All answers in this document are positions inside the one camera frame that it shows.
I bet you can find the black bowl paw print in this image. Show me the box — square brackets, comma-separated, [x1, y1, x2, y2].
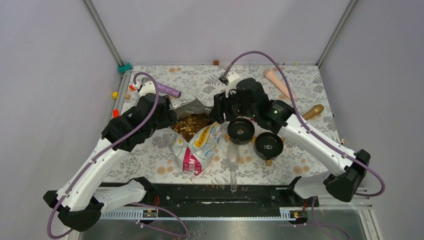
[227, 117, 255, 145]

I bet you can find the gold toy microphone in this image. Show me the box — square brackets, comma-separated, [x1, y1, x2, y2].
[302, 104, 325, 120]

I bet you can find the black bowl fish print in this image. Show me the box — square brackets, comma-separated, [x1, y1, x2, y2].
[254, 132, 284, 160]

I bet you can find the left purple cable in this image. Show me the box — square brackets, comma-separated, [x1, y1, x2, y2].
[46, 72, 190, 240]

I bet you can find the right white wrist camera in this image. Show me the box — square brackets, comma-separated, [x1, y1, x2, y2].
[218, 71, 242, 98]

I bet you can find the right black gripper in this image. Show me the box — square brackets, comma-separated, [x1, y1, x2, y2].
[208, 85, 257, 124]

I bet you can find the purple glitter toy microphone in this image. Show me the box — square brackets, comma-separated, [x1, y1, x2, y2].
[156, 82, 182, 99]

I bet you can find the red block on rail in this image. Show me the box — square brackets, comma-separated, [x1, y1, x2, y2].
[112, 109, 120, 118]

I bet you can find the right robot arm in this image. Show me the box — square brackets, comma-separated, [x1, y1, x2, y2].
[209, 76, 371, 206]

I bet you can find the teal plastic block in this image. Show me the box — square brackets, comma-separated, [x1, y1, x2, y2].
[117, 62, 133, 74]

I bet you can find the pink toy microphone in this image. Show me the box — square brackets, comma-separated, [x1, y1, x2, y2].
[263, 68, 297, 101]

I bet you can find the floral patterned table mat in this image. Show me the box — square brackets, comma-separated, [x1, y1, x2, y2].
[104, 65, 340, 185]

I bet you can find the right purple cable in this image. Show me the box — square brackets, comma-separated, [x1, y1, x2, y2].
[219, 50, 387, 239]

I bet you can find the purple cable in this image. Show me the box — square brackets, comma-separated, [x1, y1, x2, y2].
[46, 72, 190, 240]
[219, 50, 387, 239]

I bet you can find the pet food kibble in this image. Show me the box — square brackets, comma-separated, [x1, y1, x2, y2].
[172, 113, 212, 142]

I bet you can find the cat food bag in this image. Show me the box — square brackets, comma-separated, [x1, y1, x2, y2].
[170, 98, 222, 176]

